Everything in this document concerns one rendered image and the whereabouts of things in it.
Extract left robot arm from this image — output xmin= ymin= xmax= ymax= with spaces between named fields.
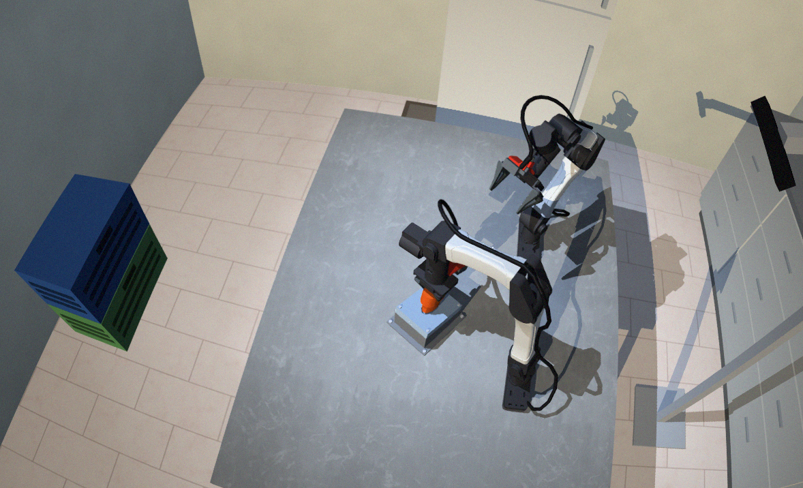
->
xmin=399 ymin=221 xmax=552 ymax=410

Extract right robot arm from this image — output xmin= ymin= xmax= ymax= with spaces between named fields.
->
xmin=501 ymin=114 xmax=605 ymax=259

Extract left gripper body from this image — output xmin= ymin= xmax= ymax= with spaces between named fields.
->
xmin=413 ymin=260 xmax=465 ymax=299

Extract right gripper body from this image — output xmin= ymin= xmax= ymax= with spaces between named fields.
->
xmin=509 ymin=150 xmax=549 ymax=198

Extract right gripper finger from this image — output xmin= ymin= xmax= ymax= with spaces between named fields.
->
xmin=516 ymin=189 xmax=543 ymax=214
xmin=489 ymin=160 xmax=510 ymax=191

